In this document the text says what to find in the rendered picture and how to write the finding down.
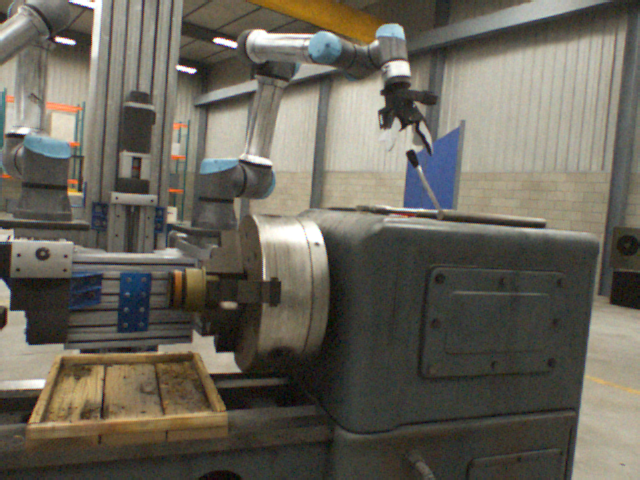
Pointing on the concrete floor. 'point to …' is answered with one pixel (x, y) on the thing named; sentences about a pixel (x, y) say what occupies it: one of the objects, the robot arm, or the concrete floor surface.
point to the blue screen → (436, 174)
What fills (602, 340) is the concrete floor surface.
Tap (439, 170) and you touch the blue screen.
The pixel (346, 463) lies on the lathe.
